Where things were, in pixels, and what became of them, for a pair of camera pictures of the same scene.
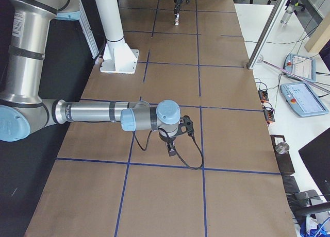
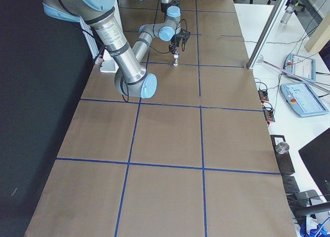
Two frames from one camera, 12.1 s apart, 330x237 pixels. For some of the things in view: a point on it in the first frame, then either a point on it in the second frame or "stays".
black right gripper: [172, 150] to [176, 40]
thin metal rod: [296, 75] stays
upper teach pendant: [302, 66] stays
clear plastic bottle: [289, 10] stays
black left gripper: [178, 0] to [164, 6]
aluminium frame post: [274, 16] stays
